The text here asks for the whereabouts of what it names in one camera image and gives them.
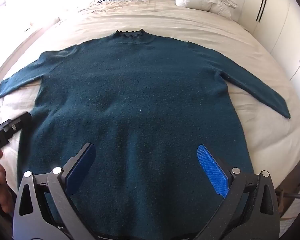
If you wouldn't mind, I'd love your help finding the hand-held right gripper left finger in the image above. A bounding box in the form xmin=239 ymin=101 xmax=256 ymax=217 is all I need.
xmin=12 ymin=142 xmax=100 ymax=240

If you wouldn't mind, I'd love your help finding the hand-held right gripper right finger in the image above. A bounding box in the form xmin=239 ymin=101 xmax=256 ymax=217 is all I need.
xmin=196 ymin=144 xmax=283 ymax=240

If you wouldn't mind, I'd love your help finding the dark teal knitted sweater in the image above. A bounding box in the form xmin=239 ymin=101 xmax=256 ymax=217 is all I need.
xmin=0 ymin=29 xmax=291 ymax=240

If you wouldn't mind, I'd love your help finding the person's left hand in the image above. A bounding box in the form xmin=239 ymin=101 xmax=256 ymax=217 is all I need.
xmin=0 ymin=150 xmax=16 ymax=213

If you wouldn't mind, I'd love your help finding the bed with beige sheet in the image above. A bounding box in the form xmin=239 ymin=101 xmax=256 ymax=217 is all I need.
xmin=0 ymin=0 xmax=300 ymax=205

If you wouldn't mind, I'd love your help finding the white wardrobe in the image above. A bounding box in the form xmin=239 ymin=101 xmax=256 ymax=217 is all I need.
xmin=237 ymin=0 xmax=300 ymax=120

